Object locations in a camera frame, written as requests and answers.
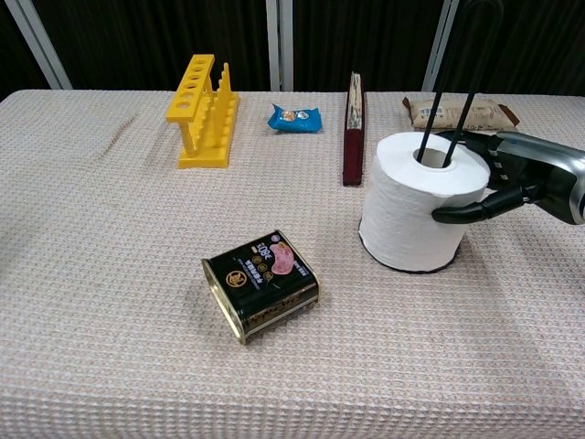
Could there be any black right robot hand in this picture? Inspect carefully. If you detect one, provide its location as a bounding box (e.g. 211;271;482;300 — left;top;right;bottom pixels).
431;130;585;226

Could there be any white toilet paper roll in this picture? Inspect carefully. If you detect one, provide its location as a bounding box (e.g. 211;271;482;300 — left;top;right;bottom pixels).
357;131;491;273

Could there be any brown snack package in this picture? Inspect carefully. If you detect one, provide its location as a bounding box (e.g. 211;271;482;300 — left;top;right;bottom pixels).
401;95;521;132

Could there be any dark red book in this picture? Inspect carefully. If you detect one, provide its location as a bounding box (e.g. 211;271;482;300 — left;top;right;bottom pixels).
342;70;367;187

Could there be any blue snack packet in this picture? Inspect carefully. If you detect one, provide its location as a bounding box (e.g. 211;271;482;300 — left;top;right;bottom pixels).
267;102;324;134

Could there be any black luncheon meat can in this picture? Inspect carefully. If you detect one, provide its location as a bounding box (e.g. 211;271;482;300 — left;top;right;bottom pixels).
201;229;319;346

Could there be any yellow plastic tube rack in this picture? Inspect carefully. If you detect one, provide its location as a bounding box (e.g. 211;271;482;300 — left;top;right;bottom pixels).
165;53;240;170

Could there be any beige waffle tablecloth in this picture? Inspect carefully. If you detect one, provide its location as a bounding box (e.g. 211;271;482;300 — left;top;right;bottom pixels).
0;89;585;439

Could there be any black wire paper holder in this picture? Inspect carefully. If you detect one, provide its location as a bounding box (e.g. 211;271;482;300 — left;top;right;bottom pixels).
356;0;505;276

